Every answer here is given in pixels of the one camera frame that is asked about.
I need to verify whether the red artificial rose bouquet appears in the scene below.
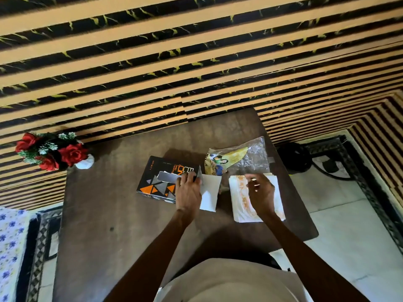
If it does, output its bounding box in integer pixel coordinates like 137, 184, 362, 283
15, 132, 89, 172

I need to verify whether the small white vase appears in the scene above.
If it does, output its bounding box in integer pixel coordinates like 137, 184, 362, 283
75, 153, 95, 170

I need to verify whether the brown wooden table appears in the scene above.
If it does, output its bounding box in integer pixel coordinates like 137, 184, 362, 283
52, 107, 319, 302

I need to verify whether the black box with orange triangles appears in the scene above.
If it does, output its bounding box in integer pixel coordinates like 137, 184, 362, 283
136, 156, 202, 205

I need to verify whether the person's right forearm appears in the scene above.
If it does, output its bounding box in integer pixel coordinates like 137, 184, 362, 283
262, 211, 370, 302

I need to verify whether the blue floral white cloth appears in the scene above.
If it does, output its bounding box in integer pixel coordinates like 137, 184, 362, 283
0, 207, 32, 302

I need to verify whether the person's cream clothing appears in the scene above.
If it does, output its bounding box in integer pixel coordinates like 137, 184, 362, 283
154, 258, 310, 302

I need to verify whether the clear plastic printed packet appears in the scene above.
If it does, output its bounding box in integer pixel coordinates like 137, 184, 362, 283
204, 136, 271, 176

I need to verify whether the person's left forearm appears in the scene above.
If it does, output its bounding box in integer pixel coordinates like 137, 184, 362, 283
104, 209, 195, 302

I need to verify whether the black helmet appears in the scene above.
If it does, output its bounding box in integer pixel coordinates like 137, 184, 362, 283
276, 142, 313, 174

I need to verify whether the person's left hand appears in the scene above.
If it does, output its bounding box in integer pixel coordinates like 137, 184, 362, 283
175, 172, 202, 217

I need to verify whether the white paper envelope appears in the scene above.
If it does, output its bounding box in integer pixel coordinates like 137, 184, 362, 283
157, 170, 222, 212

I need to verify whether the stack of white orange-printed envelopes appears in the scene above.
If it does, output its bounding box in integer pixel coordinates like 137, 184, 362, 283
229, 173, 286, 224

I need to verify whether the person's right hand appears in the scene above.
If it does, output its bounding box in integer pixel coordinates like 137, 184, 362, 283
244, 173, 277, 221

